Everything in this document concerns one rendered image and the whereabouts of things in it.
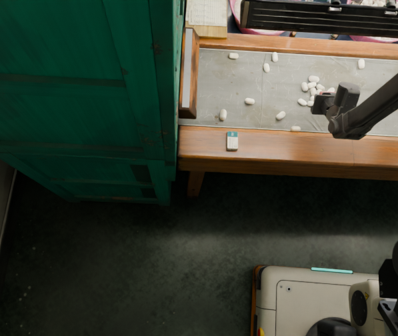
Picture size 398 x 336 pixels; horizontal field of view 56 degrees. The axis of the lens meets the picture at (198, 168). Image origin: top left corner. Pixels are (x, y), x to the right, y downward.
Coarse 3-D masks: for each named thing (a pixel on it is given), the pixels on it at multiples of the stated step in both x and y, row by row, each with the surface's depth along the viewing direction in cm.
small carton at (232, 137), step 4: (228, 132) 121; (232, 132) 121; (236, 132) 121; (228, 136) 121; (232, 136) 121; (236, 136) 121; (228, 140) 121; (232, 140) 121; (236, 140) 121; (228, 144) 120; (232, 144) 120; (236, 144) 120; (228, 148) 120; (232, 148) 120; (236, 148) 120
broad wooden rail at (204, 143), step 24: (192, 144) 122; (216, 144) 122; (240, 144) 123; (264, 144) 123; (288, 144) 123; (312, 144) 124; (336, 144) 124; (360, 144) 125; (384, 144) 125; (192, 168) 134; (216, 168) 133; (240, 168) 132; (264, 168) 131; (288, 168) 130; (312, 168) 129; (336, 168) 128; (360, 168) 126; (384, 168) 125
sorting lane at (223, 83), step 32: (224, 64) 133; (256, 64) 134; (288, 64) 134; (320, 64) 135; (352, 64) 136; (384, 64) 137; (224, 96) 130; (256, 96) 130; (288, 96) 131; (256, 128) 127; (288, 128) 128; (320, 128) 128; (384, 128) 130
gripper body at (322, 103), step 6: (318, 96) 114; (324, 96) 114; (330, 96) 114; (318, 102) 115; (324, 102) 114; (330, 102) 112; (312, 108) 116; (318, 108) 116; (324, 108) 113; (318, 114) 117; (324, 114) 113
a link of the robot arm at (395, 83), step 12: (384, 84) 83; (396, 84) 79; (372, 96) 88; (384, 96) 83; (396, 96) 79; (360, 108) 93; (372, 108) 87; (384, 108) 84; (396, 108) 84; (348, 120) 97; (360, 120) 92; (372, 120) 90; (348, 132) 98; (360, 132) 98
